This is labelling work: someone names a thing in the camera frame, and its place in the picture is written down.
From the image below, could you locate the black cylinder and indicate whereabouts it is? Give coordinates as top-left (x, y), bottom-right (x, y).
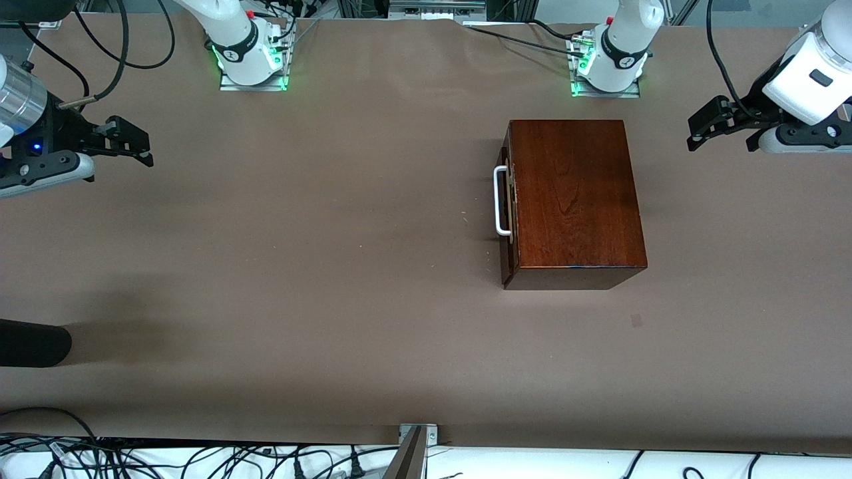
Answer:
top-left (0, 319), bottom-right (73, 368)

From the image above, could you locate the brown table cover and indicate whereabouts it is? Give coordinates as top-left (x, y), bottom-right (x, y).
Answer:
top-left (0, 13), bottom-right (852, 456)

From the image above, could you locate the long black cable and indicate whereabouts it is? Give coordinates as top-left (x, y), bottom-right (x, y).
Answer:
top-left (463, 19), bottom-right (590, 61)

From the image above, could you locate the dark metal post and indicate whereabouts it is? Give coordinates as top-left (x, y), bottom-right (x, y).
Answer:
top-left (385, 426), bottom-right (427, 479)

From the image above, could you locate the grey metal box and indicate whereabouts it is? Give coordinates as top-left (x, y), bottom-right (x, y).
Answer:
top-left (388, 0), bottom-right (488, 17)

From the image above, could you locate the dark wooden drawer cabinet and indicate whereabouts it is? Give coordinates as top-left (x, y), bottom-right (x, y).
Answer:
top-left (501, 120), bottom-right (648, 291)

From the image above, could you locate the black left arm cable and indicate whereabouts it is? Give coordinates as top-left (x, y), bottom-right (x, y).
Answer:
top-left (704, 0), bottom-right (766, 125)

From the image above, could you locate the black looped cable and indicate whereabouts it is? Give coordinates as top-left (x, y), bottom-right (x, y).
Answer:
top-left (72, 0), bottom-right (177, 71)

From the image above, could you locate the small metal bracket plate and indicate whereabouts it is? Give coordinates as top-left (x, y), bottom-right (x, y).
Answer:
top-left (398, 423), bottom-right (439, 445)

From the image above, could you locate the white ledge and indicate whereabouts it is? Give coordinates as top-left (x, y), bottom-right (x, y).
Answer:
top-left (0, 436), bottom-right (852, 479)

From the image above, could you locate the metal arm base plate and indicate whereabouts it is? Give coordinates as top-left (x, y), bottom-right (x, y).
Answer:
top-left (569, 33), bottom-right (642, 99)
top-left (218, 27), bottom-right (290, 92)

